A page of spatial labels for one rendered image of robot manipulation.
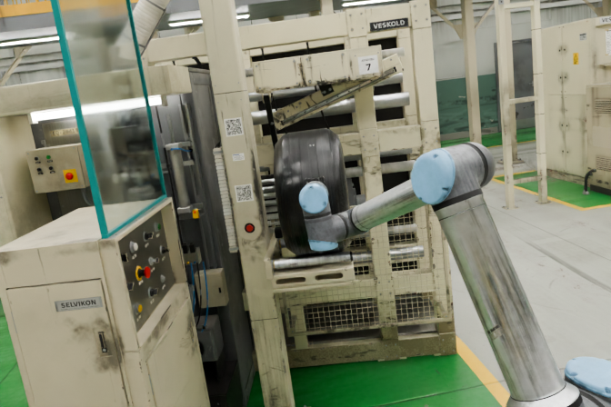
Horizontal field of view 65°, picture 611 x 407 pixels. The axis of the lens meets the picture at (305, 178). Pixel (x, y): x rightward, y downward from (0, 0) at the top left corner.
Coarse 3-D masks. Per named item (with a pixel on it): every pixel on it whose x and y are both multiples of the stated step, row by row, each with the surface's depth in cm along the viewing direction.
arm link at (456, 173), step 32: (416, 160) 110; (448, 160) 105; (480, 160) 109; (416, 192) 110; (448, 192) 104; (480, 192) 106; (448, 224) 106; (480, 224) 103; (480, 256) 102; (480, 288) 103; (512, 288) 101; (480, 320) 106; (512, 320) 100; (512, 352) 100; (544, 352) 99; (512, 384) 101; (544, 384) 97
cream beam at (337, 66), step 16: (368, 48) 222; (256, 64) 225; (272, 64) 225; (288, 64) 224; (304, 64) 224; (320, 64) 224; (336, 64) 224; (352, 64) 224; (256, 80) 226; (272, 80) 226; (288, 80) 226; (304, 80) 226; (320, 80) 225; (336, 80) 225; (352, 80) 225
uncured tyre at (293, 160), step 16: (288, 144) 200; (304, 144) 199; (320, 144) 197; (336, 144) 200; (288, 160) 194; (304, 160) 193; (320, 160) 193; (336, 160) 194; (288, 176) 191; (304, 176) 191; (320, 176) 190; (336, 176) 191; (288, 192) 190; (336, 192) 190; (288, 208) 191; (336, 208) 190; (288, 224) 193; (304, 224) 192; (288, 240) 199; (304, 240) 197
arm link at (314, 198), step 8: (312, 184) 153; (320, 184) 158; (304, 192) 152; (312, 192) 152; (320, 192) 151; (304, 200) 152; (312, 200) 152; (320, 200) 151; (304, 208) 152; (312, 208) 151; (320, 208) 151; (328, 208) 155
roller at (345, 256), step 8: (304, 256) 208; (312, 256) 208; (320, 256) 207; (328, 256) 207; (336, 256) 206; (344, 256) 206; (352, 256) 206; (280, 264) 208; (288, 264) 207; (296, 264) 207; (304, 264) 207; (312, 264) 207
